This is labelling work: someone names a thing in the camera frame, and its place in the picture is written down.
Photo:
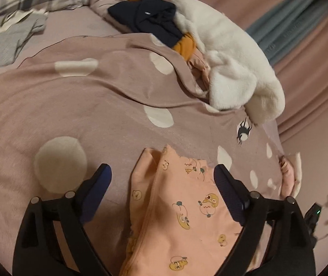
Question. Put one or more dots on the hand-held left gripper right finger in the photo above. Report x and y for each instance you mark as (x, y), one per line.
(230, 198)

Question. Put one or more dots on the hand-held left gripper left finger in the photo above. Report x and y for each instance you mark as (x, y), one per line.
(93, 195)

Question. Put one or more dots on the peach printed baby onesie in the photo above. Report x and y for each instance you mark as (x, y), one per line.
(181, 215)

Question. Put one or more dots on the folded pink and white clothes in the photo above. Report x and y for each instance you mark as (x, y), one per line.
(290, 175)

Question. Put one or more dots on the mauve polka dot blanket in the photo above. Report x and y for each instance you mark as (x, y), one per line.
(94, 115)

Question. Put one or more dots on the crumpled light pink garment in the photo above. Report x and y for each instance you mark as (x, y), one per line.
(199, 66)

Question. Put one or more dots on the white fluffy garment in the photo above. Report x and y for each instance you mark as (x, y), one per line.
(233, 54)

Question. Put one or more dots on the mustard garment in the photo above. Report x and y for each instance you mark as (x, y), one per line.
(185, 47)

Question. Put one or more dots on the grey garment pile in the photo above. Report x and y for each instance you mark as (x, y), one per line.
(8, 40)

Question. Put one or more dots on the teal curtain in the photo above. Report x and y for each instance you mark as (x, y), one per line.
(293, 28)

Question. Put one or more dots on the navy garment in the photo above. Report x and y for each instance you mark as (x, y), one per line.
(149, 15)

